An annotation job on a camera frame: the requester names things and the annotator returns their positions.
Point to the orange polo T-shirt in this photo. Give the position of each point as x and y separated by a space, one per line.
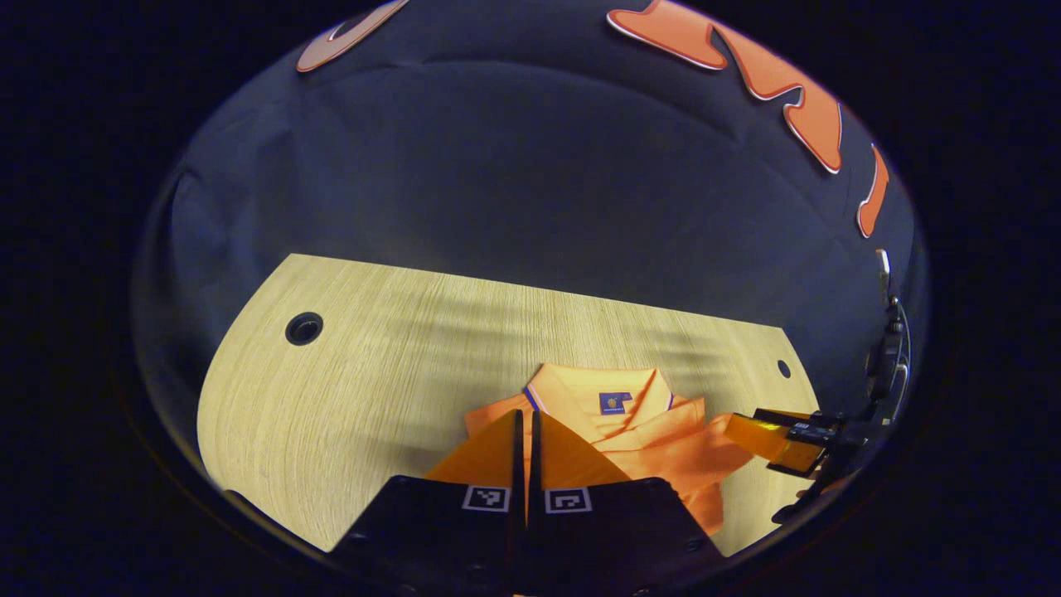
655 431

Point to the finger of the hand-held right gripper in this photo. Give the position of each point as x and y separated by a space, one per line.
771 439

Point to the round black table grommet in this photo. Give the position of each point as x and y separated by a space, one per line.
783 368
304 328

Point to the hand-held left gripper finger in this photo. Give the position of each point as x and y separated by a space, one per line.
535 473
520 473

